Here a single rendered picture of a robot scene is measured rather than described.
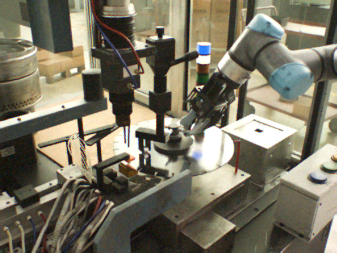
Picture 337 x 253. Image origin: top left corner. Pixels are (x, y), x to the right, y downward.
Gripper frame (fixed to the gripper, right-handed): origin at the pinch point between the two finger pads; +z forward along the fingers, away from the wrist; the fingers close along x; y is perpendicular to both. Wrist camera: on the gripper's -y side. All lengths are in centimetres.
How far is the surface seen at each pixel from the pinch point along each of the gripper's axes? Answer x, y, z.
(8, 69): -61, 10, 30
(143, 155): -1.9, 11.3, 8.0
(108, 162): -3.4, 22.7, 8.1
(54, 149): -37, -1, 49
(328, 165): 30.6, -20.1, -13.0
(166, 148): 0.0, 6.4, 4.7
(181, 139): -0.1, 0.3, 3.1
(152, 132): -3.8, 11.0, 1.5
